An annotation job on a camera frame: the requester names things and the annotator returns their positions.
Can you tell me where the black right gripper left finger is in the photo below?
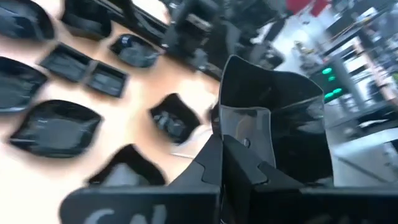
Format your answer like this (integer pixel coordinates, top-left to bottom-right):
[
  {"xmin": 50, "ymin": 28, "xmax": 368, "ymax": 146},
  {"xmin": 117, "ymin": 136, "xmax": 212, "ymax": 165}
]
[{"xmin": 58, "ymin": 134, "xmax": 223, "ymax": 224}]

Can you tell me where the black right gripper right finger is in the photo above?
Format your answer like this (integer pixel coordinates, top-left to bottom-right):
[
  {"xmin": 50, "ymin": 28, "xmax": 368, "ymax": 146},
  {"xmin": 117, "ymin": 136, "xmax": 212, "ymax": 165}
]
[{"xmin": 223, "ymin": 135, "xmax": 398, "ymax": 224}]

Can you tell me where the wavy square black mini plate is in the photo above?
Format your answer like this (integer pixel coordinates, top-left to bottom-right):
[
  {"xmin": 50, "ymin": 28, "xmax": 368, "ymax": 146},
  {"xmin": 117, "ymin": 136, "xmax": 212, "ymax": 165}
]
[
  {"xmin": 149, "ymin": 92, "xmax": 202, "ymax": 144},
  {"xmin": 61, "ymin": 0, "xmax": 113, "ymax": 40},
  {"xmin": 88, "ymin": 144, "xmax": 168, "ymax": 188},
  {"xmin": 218, "ymin": 54, "xmax": 334, "ymax": 187}
]

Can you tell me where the leaf-shaped black mini plate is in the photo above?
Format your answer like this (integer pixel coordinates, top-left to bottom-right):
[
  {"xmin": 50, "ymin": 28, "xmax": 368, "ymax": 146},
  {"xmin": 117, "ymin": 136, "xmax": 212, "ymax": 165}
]
[
  {"xmin": 0, "ymin": 0, "xmax": 56, "ymax": 42},
  {"xmin": 109, "ymin": 33, "xmax": 160, "ymax": 68},
  {"xmin": 0, "ymin": 57, "xmax": 49, "ymax": 113},
  {"xmin": 8, "ymin": 99, "xmax": 104, "ymax": 159}
]

